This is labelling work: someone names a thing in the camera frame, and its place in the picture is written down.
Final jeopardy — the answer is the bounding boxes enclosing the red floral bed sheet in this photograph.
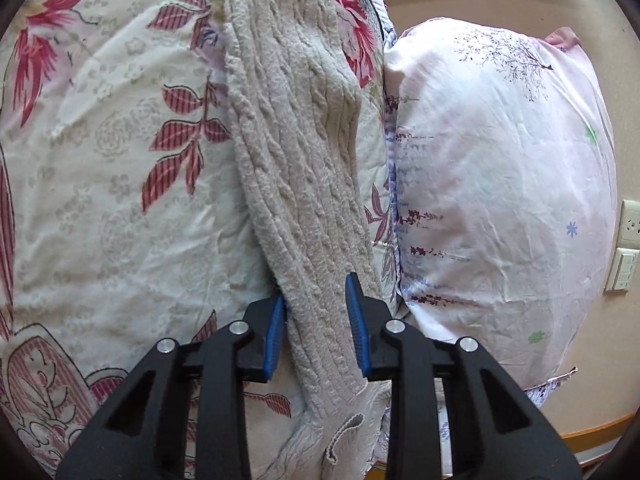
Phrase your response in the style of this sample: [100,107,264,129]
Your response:
[0,0,401,480]

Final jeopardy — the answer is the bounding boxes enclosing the lavender print pillow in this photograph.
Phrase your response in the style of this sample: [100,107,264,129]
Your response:
[382,16,621,391]

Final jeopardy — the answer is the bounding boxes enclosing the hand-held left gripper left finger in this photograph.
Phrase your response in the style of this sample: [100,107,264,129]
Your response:
[55,294,288,480]

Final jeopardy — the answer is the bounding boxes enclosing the white wall switch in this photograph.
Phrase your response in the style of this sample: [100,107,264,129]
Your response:
[604,246,640,293]

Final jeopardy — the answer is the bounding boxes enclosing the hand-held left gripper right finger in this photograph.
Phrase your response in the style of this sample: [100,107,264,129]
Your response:
[345,272,584,480]

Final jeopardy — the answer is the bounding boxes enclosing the wooden bed frame edge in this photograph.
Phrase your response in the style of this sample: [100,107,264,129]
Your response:
[555,412,632,467]

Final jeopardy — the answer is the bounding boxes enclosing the beige cable-knit garment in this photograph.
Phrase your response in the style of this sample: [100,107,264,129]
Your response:
[220,0,393,480]

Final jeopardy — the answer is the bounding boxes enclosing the white wall socket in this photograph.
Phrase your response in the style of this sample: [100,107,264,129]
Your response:
[620,199,640,250]

